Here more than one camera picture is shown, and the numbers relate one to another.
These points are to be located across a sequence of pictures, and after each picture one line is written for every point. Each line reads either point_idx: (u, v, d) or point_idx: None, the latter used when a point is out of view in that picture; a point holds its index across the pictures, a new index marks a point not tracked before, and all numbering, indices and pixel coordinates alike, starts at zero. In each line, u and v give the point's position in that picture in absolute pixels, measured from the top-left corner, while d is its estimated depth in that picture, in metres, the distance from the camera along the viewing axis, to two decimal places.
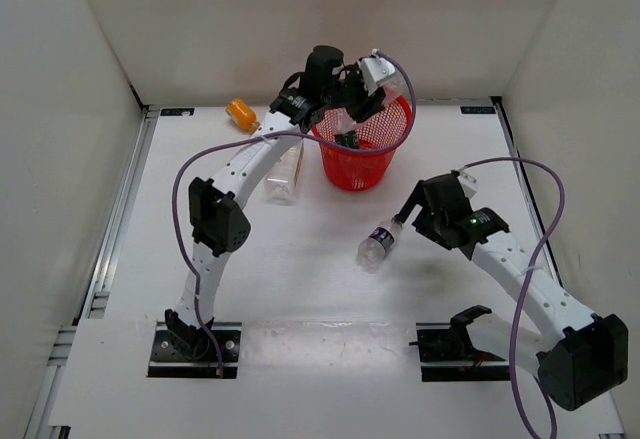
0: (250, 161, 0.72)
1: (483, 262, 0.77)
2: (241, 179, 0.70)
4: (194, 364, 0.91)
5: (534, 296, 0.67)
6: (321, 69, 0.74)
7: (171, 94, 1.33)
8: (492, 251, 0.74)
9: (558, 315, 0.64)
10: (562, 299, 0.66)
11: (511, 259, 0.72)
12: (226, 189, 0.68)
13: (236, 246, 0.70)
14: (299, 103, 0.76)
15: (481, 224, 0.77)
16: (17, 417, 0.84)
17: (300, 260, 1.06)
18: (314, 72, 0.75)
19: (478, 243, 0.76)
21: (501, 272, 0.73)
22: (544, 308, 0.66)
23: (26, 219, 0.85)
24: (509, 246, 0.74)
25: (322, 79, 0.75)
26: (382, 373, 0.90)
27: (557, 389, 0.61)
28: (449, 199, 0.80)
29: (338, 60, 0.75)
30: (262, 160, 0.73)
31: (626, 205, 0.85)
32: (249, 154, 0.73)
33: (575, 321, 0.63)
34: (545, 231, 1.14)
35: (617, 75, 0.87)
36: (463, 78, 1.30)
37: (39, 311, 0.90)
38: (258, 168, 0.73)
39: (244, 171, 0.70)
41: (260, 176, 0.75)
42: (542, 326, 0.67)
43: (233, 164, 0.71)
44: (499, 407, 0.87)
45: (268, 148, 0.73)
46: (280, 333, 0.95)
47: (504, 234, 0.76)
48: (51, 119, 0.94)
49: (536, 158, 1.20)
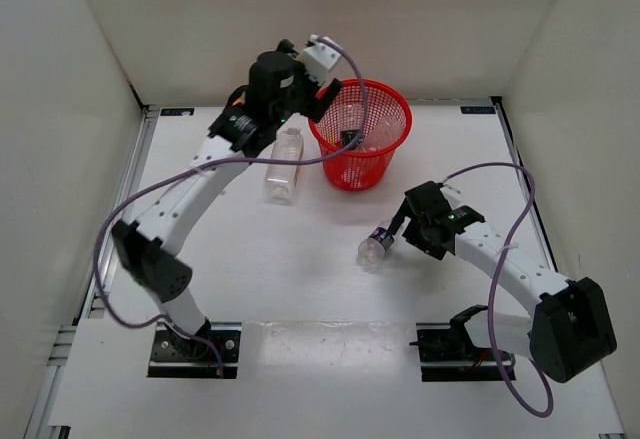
0: (182, 200, 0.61)
1: (464, 253, 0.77)
2: (171, 220, 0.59)
4: (194, 364, 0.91)
5: (510, 271, 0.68)
6: (268, 83, 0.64)
7: (170, 94, 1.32)
8: (470, 238, 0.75)
9: (535, 283, 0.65)
10: (537, 269, 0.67)
11: (488, 244, 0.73)
12: (152, 235, 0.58)
13: (177, 291, 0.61)
14: (243, 125, 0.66)
15: (459, 219, 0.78)
16: (18, 417, 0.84)
17: (300, 261, 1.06)
18: (259, 87, 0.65)
19: (457, 233, 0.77)
21: (479, 258, 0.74)
22: (521, 279, 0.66)
23: (26, 219, 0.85)
24: (484, 232, 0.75)
25: (267, 94, 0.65)
26: (382, 374, 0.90)
27: (550, 362, 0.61)
28: (429, 201, 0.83)
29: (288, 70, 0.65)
30: (199, 196, 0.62)
31: (625, 206, 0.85)
32: (182, 190, 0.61)
33: (551, 286, 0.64)
34: (545, 231, 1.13)
35: (617, 76, 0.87)
36: (463, 78, 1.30)
37: (39, 311, 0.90)
38: (195, 205, 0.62)
39: (175, 211, 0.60)
41: (196, 213, 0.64)
42: (523, 299, 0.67)
43: (163, 203, 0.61)
44: (499, 407, 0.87)
45: (204, 181, 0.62)
46: (280, 332, 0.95)
47: (479, 222, 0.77)
48: (51, 120, 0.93)
49: (536, 157, 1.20)
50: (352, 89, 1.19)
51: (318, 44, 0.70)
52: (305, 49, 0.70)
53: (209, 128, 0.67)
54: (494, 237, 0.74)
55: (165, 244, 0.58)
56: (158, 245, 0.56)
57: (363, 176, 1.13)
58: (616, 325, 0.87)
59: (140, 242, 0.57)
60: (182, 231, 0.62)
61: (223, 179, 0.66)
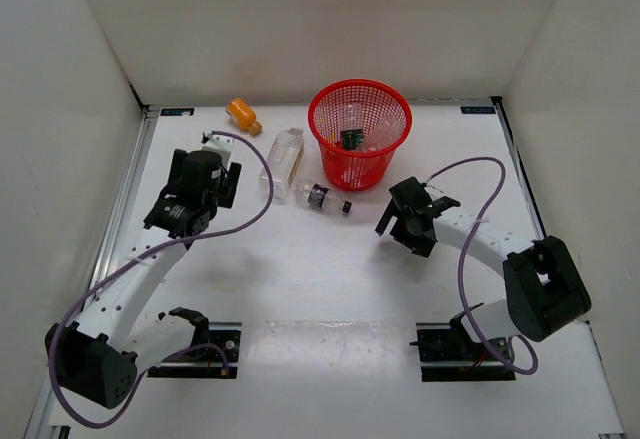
0: (124, 292, 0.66)
1: (445, 237, 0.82)
2: (115, 312, 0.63)
4: (194, 364, 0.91)
5: (481, 239, 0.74)
6: (200, 175, 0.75)
7: (171, 94, 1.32)
8: (446, 220, 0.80)
9: (504, 245, 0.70)
10: (505, 235, 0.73)
11: (463, 221, 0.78)
12: (95, 331, 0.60)
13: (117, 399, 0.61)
14: (178, 213, 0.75)
15: (437, 206, 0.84)
16: (18, 417, 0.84)
17: (300, 263, 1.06)
18: (189, 179, 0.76)
19: (435, 218, 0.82)
21: (456, 237, 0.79)
22: (491, 244, 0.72)
23: (26, 219, 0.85)
24: (460, 213, 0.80)
25: (199, 186, 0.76)
26: (382, 374, 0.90)
27: (528, 321, 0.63)
28: (411, 194, 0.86)
29: (215, 164, 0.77)
30: (142, 284, 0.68)
31: (625, 205, 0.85)
32: (122, 284, 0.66)
33: (519, 247, 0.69)
34: (545, 231, 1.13)
35: (617, 76, 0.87)
36: (463, 78, 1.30)
37: (39, 311, 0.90)
38: (136, 296, 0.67)
39: (118, 304, 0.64)
41: (140, 304, 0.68)
42: (494, 262, 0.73)
43: (104, 299, 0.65)
44: (499, 406, 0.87)
45: (145, 269, 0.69)
46: (280, 332, 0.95)
47: (456, 207, 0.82)
48: (51, 120, 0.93)
49: (536, 157, 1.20)
50: (352, 89, 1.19)
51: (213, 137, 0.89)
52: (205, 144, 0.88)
53: (145, 220, 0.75)
54: (468, 216, 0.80)
55: (110, 338, 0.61)
56: (105, 339, 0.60)
57: (363, 176, 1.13)
58: (616, 324, 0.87)
59: (82, 339, 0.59)
60: (127, 324, 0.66)
61: (162, 267, 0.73)
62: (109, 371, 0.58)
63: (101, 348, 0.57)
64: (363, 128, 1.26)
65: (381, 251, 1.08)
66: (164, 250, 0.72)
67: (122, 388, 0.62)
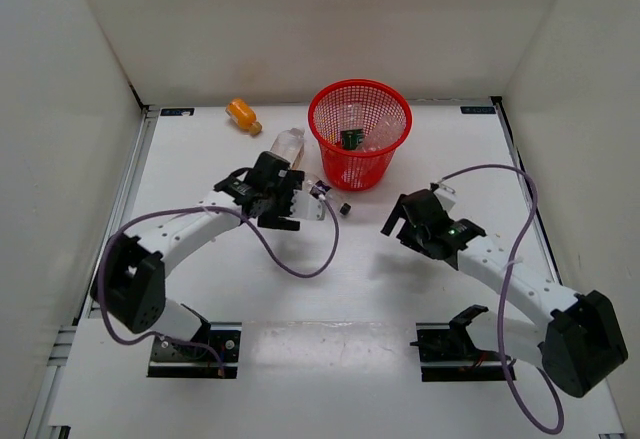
0: (185, 229, 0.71)
1: (467, 268, 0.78)
2: (173, 242, 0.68)
4: (194, 364, 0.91)
5: (518, 287, 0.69)
6: (272, 164, 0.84)
7: (170, 94, 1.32)
8: (473, 255, 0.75)
9: (545, 299, 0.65)
10: (545, 286, 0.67)
11: (492, 259, 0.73)
12: (153, 249, 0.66)
13: (139, 326, 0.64)
14: (243, 190, 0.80)
15: (460, 234, 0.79)
16: (18, 418, 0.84)
17: (298, 262, 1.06)
18: (263, 167, 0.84)
19: (459, 250, 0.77)
21: (484, 274, 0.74)
22: (530, 296, 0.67)
23: (26, 219, 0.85)
24: (488, 247, 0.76)
25: (269, 177, 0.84)
26: (382, 374, 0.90)
27: (565, 378, 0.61)
28: (428, 214, 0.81)
29: (286, 164, 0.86)
30: (199, 230, 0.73)
31: (625, 205, 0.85)
32: (186, 221, 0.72)
33: (561, 303, 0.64)
34: (545, 231, 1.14)
35: (617, 76, 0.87)
36: (463, 79, 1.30)
37: (39, 312, 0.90)
38: (193, 237, 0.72)
39: (177, 235, 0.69)
41: (190, 248, 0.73)
42: (530, 313, 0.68)
43: (167, 227, 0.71)
44: (499, 406, 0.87)
45: (206, 219, 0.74)
46: (280, 332, 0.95)
47: (481, 237, 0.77)
48: (51, 119, 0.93)
49: (536, 157, 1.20)
50: (352, 89, 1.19)
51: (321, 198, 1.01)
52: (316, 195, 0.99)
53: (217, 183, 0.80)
54: (498, 252, 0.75)
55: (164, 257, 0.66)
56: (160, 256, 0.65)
57: (363, 176, 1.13)
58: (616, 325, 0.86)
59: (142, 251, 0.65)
60: (174, 260, 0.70)
61: (218, 226, 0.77)
62: (152, 288, 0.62)
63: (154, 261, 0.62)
64: (362, 127, 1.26)
65: (381, 251, 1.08)
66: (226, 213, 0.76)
67: (147, 318, 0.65)
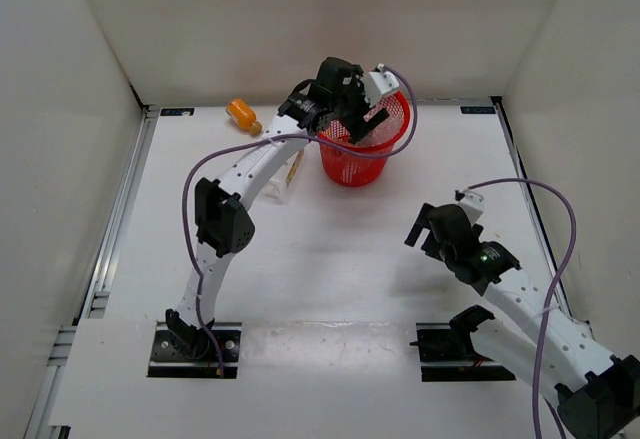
0: (257, 163, 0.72)
1: (494, 301, 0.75)
2: (248, 181, 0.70)
4: (194, 364, 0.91)
5: (552, 340, 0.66)
6: (333, 75, 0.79)
7: (170, 94, 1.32)
8: (506, 292, 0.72)
9: (579, 358, 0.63)
10: (580, 341, 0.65)
11: (526, 301, 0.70)
12: (232, 191, 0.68)
13: (240, 247, 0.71)
14: (307, 108, 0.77)
15: (493, 261, 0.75)
16: (18, 418, 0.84)
17: (302, 260, 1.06)
18: (325, 78, 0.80)
19: (491, 282, 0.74)
21: (515, 314, 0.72)
22: (564, 351, 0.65)
23: (26, 218, 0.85)
24: (522, 285, 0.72)
25: (331, 86, 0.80)
26: (382, 373, 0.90)
27: (580, 428, 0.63)
28: (456, 233, 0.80)
29: (349, 71, 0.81)
30: (270, 163, 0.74)
31: (625, 206, 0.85)
32: (256, 156, 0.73)
33: (596, 365, 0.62)
34: (545, 231, 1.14)
35: (617, 75, 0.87)
36: (463, 78, 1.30)
37: (39, 312, 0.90)
38: (265, 170, 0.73)
39: (251, 173, 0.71)
41: (264, 180, 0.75)
42: (560, 366, 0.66)
43: (240, 165, 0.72)
44: (499, 409, 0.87)
45: (274, 151, 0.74)
46: (280, 332, 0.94)
47: (515, 271, 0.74)
48: (51, 119, 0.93)
49: (536, 158, 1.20)
50: None
51: (383, 71, 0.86)
52: (371, 72, 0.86)
53: (278, 106, 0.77)
54: (532, 292, 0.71)
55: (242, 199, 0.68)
56: (238, 199, 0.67)
57: (362, 171, 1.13)
58: (616, 324, 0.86)
59: (219, 194, 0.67)
60: (251, 197, 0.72)
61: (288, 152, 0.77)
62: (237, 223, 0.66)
63: (236, 205, 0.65)
64: None
65: (381, 251, 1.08)
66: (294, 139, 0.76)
67: (242, 242, 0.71)
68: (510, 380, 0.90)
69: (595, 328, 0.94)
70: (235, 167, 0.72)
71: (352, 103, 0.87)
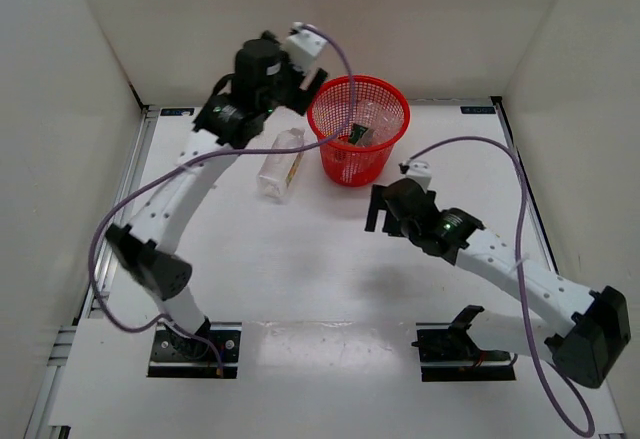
0: (172, 198, 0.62)
1: (467, 267, 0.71)
2: (163, 221, 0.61)
4: (194, 364, 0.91)
5: (532, 290, 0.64)
6: (254, 71, 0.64)
7: (170, 94, 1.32)
8: (478, 254, 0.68)
9: (562, 302, 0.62)
10: (558, 285, 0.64)
11: (499, 257, 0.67)
12: (146, 237, 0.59)
13: (176, 290, 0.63)
14: (227, 115, 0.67)
15: (456, 228, 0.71)
16: (18, 417, 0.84)
17: (301, 260, 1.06)
18: (244, 70, 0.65)
19: (460, 249, 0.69)
21: (489, 274, 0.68)
22: (546, 298, 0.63)
23: (26, 218, 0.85)
24: (491, 243, 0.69)
25: (253, 81, 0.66)
26: (382, 373, 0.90)
27: (578, 373, 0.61)
28: (415, 207, 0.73)
29: (274, 56, 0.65)
30: (189, 193, 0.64)
31: (625, 206, 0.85)
32: (170, 190, 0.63)
33: (579, 304, 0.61)
34: (545, 231, 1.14)
35: (616, 76, 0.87)
36: (463, 78, 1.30)
37: (39, 311, 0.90)
38: (185, 204, 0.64)
39: (166, 211, 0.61)
41: (186, 213, 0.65)
42: (544, 315, 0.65)
43: (153, 204, 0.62)
44: (499, 409, 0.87)
45: (191, 179, 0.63)
46: (280, 332, 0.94)
47: (482, 232, 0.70)
48: (51, 119, 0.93)
49: (537, 158, 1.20)
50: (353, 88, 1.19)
51: (301, 31, 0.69)
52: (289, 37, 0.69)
53: (194, 121, 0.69)
54: (502, 247, 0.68)
55: (159, 246, 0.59)
56: (153, 246, 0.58)
57: (363, 171, 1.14)
58: None
59: (134, 243, 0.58)
60: (173, 234, 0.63)
61: (211, 176, 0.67)
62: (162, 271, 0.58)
63: (152, 257, 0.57)
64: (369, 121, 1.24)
65: (380, 252, 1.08)
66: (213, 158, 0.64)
67: (175, 286, 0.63)
68: (510, 380, 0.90)
69: None
70: (148, 205, 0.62)
71: (281, 87, 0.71)
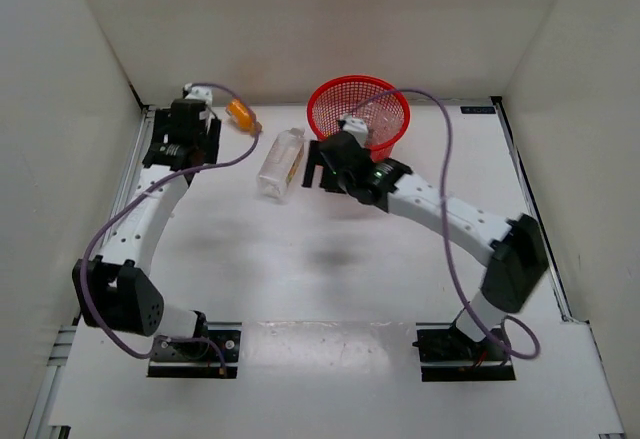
0: (140, 221, 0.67)
1: (396, 211, 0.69)
2: (136, 241, 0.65)
4: (194, 363, 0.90)
5: (454, 223, 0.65)
6: (188, 111, 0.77)
7: (170, 94, 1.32)
8: (405, 197, 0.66)
9: (482, 231, 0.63)
10: (479, 217, 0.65)
11: (425, 198, 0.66)
12: (122, 259, 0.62)
13: (152, 326, 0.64)
14: (174, 151, 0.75)
15: (386, 176, 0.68)
16: (18, 417, 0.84)
17: (301, 260, 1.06)
18: (177, 114, 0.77)
19: (390, 194, 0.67)
21: (417, 215, 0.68)
22: (468, 231, 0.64)
23: (26, 218, 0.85)
24: (417, 186, 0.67)
25: (189, 121, 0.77)
26: (382, 373, 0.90)
27: (501, 297, 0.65)
28: (351, 157, 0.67)
29: (200, 103, 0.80)
30: (155, 217, 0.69)
31: (625, 206, 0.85)
32: (136, 215, 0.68)
33: (498, 232, 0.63)
34: (545, 231, 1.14)
35: (616, 76, 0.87)
36: (463, 79, 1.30)
37: (39, 311, 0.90)
38: (151, 226, 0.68)
39: (137, 233, 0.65)
41: (155, 236, 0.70)
42: (468, 246, 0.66)
43: (120, 231, 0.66)
44: (499, 409, 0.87)
45: (154, 202, 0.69)
46: (280, 332, 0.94)
47: (409, 177, 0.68)
48: (51, 119, 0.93)
49: (537, 158, 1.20)
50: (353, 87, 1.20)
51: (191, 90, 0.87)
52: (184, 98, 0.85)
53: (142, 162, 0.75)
54: (428, 189, 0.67)
55: (136, 264, 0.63)
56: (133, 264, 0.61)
57: None
58: (617, 324, 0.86)
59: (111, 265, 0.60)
60: (145, 257, 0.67)
61: (169, 202, 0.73)
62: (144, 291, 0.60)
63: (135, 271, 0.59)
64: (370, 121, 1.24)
65: (380, 251, 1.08)
66: (170, 183, 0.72)
67: (152, 318, 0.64)
68: (511, 380, 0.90)
69: (595, 328, 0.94)
70: (115, 235, 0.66)
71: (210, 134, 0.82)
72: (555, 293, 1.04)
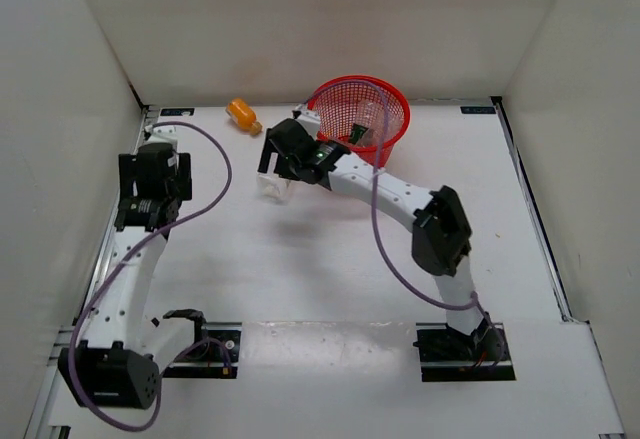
0: (122, 295, 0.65)
1: (339, 190, 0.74)
2: (122, 319, 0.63)
4: (194, 364, 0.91)
5: (383, 195, 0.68)
6: (158, 165, 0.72)
7: (170, 94, 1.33)
8: (342, 174, 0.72)
9: (406, 201, 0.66)
10: (405, 189, 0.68)
11: (360, 174, 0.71)
12: (109, 341, 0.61)
13: (149, 396, 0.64)
14: (146, 208, 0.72)
15: (328, 156, 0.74)
16: (18, 417, 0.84)
17: (300, 260, 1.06)
18: (146, 168, 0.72)
19: (330, 172, 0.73)
21: (355, 191, 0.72)
22: (395, 201, 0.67)
23: (26, 218, 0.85)
24: (355, 164, 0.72)
25: (159, 173, 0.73)
26: (382, 372, 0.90)
27: (431, 263, 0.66)
28: (295, 141, 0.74)
29: (167, 150, 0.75)
30: (137, 284, 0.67)
31: (624, 206, 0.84)
32: (116, 289, 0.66)
33: (421, 201, 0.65)
34: (545, 231, 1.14)
35: (616, 76, 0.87)
36: (462, 79, 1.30)
37: (38, 311, 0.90)
38: (135, 296, 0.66)
39: (121, 309, 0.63)
41: (140, 305, 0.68)
42: (399, 218, 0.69)
43: (102, 309, 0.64)
44: (498, 409, 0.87)
45: (133, 269, 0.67)
46: (280, 332, 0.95)
47: (348, 155, 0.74)
48: (51, 119, 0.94)
49: (537, 158, 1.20)
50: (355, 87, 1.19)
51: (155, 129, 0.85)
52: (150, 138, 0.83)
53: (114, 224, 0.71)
54: (364, 167, 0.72)
55: (125, 344, 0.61)
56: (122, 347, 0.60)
57: None
58: (616, 324, 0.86)
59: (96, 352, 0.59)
60: (134, 329, 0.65)
61: (149, 262, 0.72)
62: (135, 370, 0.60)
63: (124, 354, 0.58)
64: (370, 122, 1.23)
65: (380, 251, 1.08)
66: (147, 245, 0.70)
67: (148, 389, 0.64)
68: (511, 380, 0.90)
69: (595, 328, 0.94)
70: (98, 313, 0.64)
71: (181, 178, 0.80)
72: (555, 293, 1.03)
